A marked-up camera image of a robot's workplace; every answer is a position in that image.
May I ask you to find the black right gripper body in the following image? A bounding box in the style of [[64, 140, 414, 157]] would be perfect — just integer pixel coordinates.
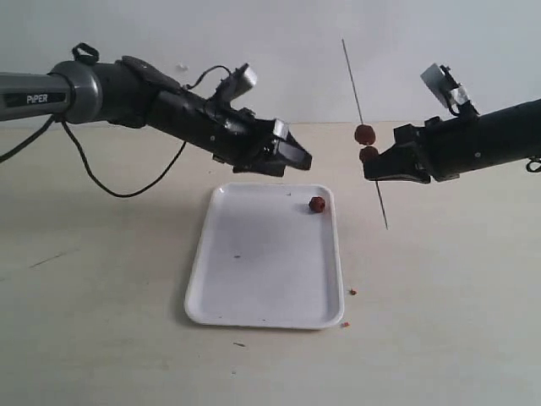
[[392, 116, 486, 183]]

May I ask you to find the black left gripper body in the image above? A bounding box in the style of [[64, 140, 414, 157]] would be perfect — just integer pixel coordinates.
[[147, 91, 291, 176]]

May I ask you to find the red meat chunk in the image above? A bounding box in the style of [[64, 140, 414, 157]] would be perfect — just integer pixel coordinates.
[[359, 145, 380, 163], [309, 196, 326, 213], [354, 124, 376, 145]]

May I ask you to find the thin metal skewer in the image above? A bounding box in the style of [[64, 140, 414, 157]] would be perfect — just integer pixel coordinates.
[[341, 37, 389, 230]]

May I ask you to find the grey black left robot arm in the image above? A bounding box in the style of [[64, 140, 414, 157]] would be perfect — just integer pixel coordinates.
[[1, 43, 312, 177]]

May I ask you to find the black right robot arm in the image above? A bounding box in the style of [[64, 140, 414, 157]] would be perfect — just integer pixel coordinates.
[[363, 100, 540, 184]]

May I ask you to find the white rectangular tray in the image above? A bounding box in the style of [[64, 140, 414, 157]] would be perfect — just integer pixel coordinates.
[[183, 183, 345, 330]]

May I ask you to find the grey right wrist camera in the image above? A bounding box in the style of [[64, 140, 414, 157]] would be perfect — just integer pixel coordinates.
[[420, 63, 479, 118]]

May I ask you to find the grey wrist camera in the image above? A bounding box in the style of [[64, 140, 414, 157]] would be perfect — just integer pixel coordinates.
[[215, 63, 258, 102], [420, 63, 479, 118]]

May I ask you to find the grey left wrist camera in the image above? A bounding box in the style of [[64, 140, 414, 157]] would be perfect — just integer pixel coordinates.
[[215, 63, 258, 102]]

